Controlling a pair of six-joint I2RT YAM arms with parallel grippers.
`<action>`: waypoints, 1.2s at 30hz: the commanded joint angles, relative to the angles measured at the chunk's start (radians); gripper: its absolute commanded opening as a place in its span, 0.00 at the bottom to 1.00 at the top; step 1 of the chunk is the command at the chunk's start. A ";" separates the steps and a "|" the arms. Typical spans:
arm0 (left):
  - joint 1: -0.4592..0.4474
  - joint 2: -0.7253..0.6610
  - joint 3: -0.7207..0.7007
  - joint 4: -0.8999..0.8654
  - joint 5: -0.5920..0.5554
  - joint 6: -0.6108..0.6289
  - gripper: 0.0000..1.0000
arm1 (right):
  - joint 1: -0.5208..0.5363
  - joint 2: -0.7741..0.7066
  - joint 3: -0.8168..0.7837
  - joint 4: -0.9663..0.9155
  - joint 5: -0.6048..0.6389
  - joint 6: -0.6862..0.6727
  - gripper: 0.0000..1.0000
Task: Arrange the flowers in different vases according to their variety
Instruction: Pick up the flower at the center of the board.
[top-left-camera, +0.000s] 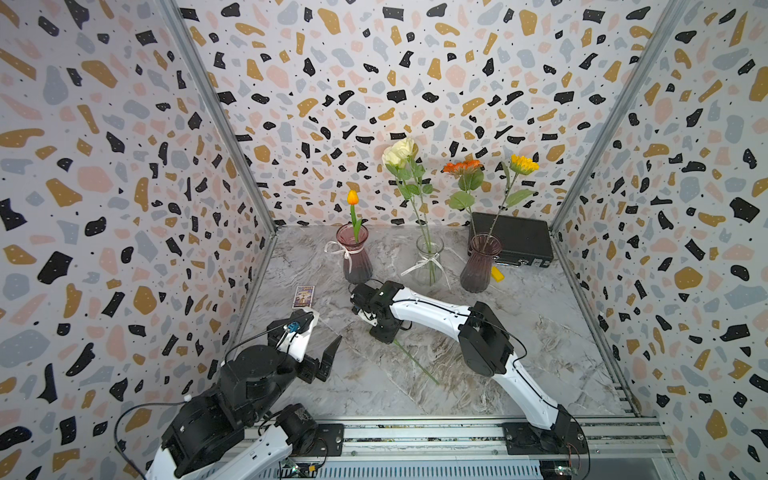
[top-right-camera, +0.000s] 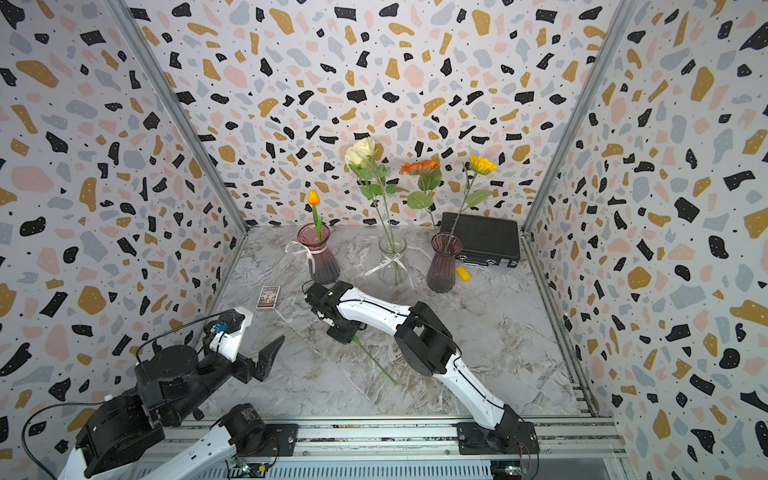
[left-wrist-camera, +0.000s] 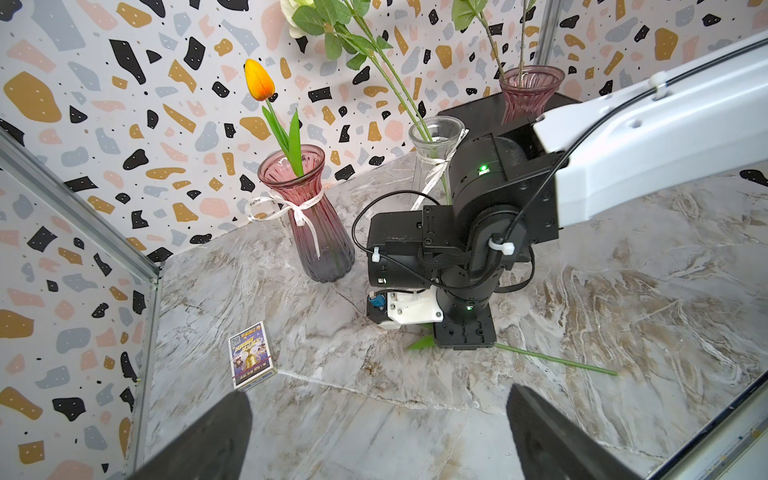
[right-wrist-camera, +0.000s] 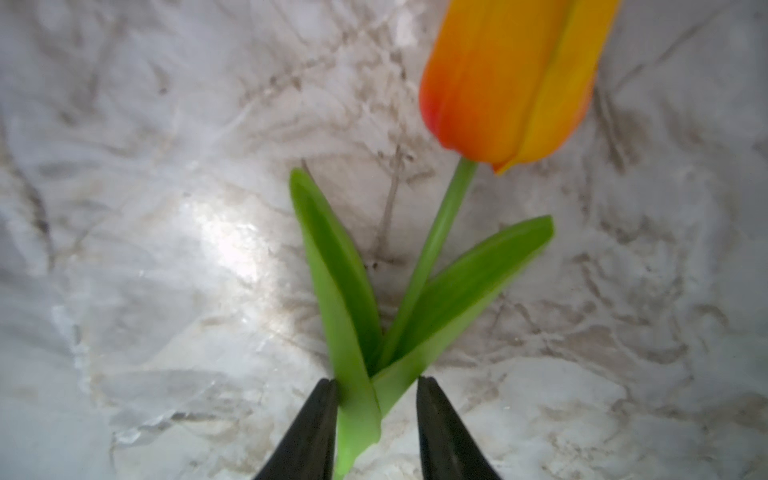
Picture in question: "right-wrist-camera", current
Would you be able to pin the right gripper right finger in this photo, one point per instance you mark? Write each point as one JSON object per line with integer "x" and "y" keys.
{"x": 447, "y": 450}

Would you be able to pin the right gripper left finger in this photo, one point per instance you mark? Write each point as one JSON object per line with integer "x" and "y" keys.
{"x": 307, "y": 449}

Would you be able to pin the orange tulip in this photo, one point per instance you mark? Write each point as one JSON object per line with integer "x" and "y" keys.
{"x": 506, "y": 83}

